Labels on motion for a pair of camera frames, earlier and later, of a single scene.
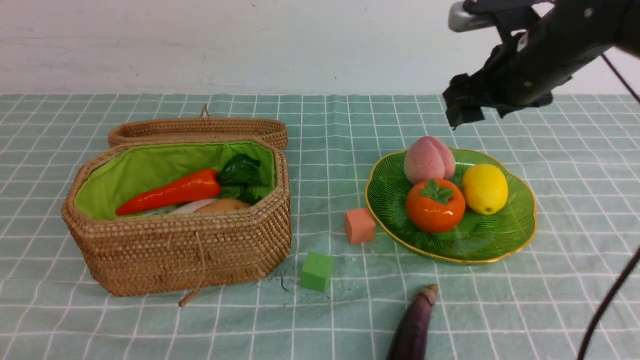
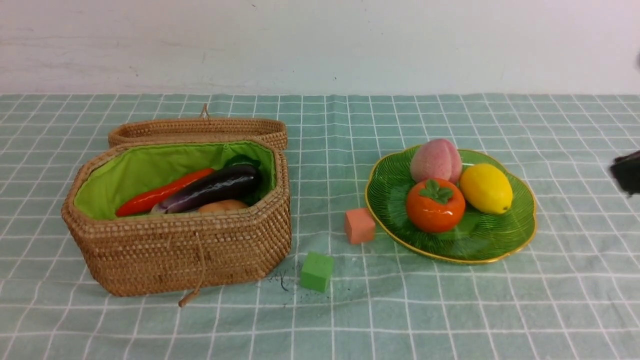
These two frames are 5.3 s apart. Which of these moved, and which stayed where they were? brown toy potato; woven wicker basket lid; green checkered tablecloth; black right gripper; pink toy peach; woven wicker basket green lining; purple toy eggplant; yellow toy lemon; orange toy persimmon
Moved: purple toy eggplant; black right gripper; pink toy peach
Stayed: woven wicker basket lid; woven wicker basket green lining; yellow toy lemon; green checkered tablecloth; orange toy persimmon; brown toy potato
